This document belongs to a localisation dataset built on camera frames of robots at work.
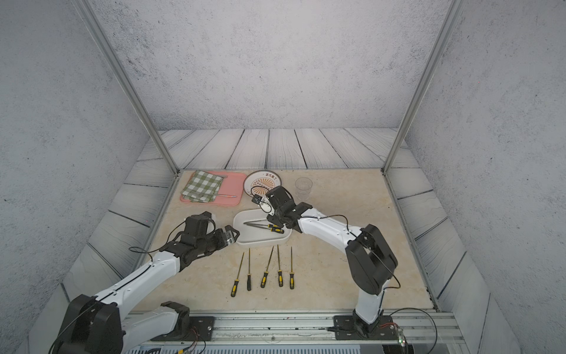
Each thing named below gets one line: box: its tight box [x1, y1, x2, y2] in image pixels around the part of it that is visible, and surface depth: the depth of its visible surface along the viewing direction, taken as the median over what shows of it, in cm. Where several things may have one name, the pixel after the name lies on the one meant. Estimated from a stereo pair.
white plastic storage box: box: [232, 207, 293, 245], surface depth 100 cm
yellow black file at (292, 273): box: [289, 246, 295, 290], surface depth 84 cm
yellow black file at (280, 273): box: [277, 244, 284, 288], surface depth 86 cm
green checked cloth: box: [180, 169, 224, 203], surface depth 114 cm
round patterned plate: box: [243, 169, 283, 197], surface depth 117 cm
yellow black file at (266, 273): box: [260, 245, 275, 289], surface depth 86 cm
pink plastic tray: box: [179, 171, 247, 207], surface depth 114 cm
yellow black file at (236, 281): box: [230, 251, 245, 298], surface depth 85 cm
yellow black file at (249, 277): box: [246, 247, 252, 292], surface depth 84 cm
